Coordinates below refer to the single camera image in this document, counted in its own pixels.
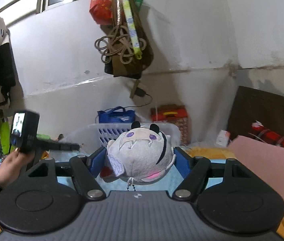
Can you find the translucent white laundry basket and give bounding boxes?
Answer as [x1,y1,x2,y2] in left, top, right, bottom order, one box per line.
[62,122,181,154]

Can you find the grey plush doll toy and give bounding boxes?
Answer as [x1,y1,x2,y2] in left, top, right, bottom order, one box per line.
[99,121,176,187]

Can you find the person's left hand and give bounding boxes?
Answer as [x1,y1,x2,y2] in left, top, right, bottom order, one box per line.
[0,149,35,188]

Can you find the orange floral bedsheet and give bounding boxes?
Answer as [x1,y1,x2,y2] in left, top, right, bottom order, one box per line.
[0,147,284,238]

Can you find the small white box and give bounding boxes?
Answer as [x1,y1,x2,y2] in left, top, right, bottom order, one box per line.
[216,130,230,147]

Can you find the red gift carton box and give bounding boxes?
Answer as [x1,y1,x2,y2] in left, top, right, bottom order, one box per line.
[151,104,190,145]

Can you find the blue non-woven tote bag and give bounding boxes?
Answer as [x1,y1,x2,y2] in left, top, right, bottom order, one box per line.
[97,106,136,124]

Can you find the red plaid blanket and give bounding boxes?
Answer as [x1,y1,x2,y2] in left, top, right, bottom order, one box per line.
[249,121,284,148]

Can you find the pink pillow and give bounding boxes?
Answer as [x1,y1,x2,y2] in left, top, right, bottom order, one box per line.
[228,136,284,199]

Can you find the dark wooden headboard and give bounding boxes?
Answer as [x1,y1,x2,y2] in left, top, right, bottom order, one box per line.
[227,86,284,140]

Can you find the brown hanging bag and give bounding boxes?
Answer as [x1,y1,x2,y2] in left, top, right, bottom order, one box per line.
[104,0,154,80]

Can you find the red hanging paper bag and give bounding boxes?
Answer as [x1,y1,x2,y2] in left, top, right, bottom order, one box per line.
[89,0,113,26]

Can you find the black wall charger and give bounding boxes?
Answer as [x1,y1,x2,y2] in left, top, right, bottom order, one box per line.
[134,87,148,97]

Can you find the beige coiled rope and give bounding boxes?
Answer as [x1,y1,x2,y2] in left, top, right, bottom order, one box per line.
[94,0,148,65]

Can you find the yellow-green patterned strap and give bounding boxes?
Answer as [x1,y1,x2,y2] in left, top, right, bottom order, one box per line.
[116,0,143,60]

